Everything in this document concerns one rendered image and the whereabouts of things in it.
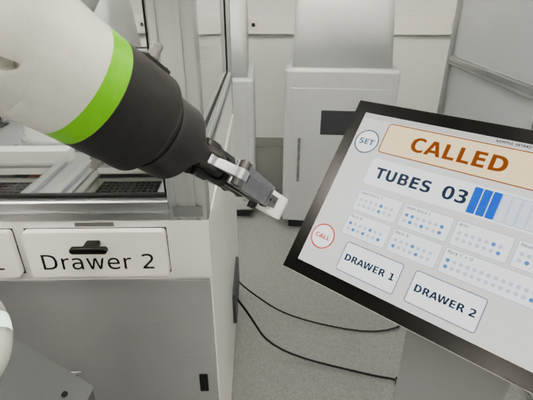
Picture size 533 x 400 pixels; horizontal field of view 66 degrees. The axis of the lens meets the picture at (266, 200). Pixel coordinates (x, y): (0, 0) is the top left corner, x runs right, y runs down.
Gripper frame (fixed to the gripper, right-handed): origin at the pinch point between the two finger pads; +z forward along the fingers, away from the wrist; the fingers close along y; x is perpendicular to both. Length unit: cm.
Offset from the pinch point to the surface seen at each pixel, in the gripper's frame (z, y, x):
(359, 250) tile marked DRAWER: 17.3, -6.8, -0.1
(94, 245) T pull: 9.5, 40.9, 20.4
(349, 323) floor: 148, 38, 23
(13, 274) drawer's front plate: 6, 57, 34
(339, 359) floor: 133, 30, 36
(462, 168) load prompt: 17.3, -15.6, -16.3
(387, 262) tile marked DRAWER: 17.3, -11.3, -0.1
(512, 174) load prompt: 17.3, -21.6, -17.3
